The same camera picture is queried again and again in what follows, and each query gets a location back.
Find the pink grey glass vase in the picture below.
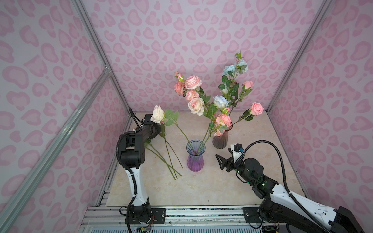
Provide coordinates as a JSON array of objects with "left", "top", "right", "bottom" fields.
[{"left": 212, "top": 125, "right": 233, "bottom": 149}]

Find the blue purple glass vase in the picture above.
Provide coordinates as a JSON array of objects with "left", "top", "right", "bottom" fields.
[{"left": 186, "top": 139, "right": 206, "bottom": 172}]

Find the pink peach rose spray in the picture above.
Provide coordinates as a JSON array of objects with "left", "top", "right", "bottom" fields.
[{"left": 203, "top": 105, "right": 232, "bottom": 143}]

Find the white blue artificial rose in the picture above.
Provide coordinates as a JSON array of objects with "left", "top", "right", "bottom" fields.
[{"left": 200, "top": 95, "right": 230, "bottom": 146}]

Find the cream rose single stem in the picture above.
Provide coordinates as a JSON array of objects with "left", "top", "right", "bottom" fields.
[{"left": 151, "top": 105, "right": 190, "bottom": 143}]

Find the pale blue flower spray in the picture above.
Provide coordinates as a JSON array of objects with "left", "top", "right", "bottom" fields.
[{"left": 219, "top": 52, "right": 251, "bottom": 116}]

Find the pink white peony spray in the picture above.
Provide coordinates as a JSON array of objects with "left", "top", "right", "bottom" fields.
[{"left": 174, "top": 72, "right": 222, "bottom": 129}]

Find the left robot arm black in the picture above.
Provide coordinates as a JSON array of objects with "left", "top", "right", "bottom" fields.
[{"left": 116, "top": 114, "right": 161, "bottom": 224}]

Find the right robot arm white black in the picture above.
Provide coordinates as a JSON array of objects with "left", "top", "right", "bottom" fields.
[{"left": 216, "top": 155, "right": 364, "bottom": 233}]

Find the cream white rose stem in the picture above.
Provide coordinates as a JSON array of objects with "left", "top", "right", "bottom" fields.
[{"left": 145, "top": 122, "right": 183, "bottom": 180}]

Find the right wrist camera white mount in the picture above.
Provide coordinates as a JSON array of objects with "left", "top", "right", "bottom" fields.
[{"left": 230, "top": 143, "right": 245, "bottom": 166}]

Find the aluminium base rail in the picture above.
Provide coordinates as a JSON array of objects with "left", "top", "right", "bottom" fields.
[{"left": 78, "top": 189, "right": 304, "bottom": 233}]

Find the aluminium diagonal frame bar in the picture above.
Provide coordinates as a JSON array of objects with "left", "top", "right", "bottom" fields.
[{"left": 1, "top": 70, "right": 110, "bottom": 233}]

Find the aluminium corner frame post right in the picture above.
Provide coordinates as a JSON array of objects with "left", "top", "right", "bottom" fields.
[{"left": 266, "top": 0, "right": 335, "bottom": 115}]

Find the aluminium corner frame post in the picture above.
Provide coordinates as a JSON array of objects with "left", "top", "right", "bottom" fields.
[
  {"left": 266, "top": 0, "right": 335, "bottom": 115},
  {"left": 71, "top": 0, "right": 131, "bottom": 115}
]

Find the aluminium corner frame post left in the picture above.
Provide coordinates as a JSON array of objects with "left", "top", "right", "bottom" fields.
[{"left": 71, "top": 0, "right": 131, "bottom": 115}]

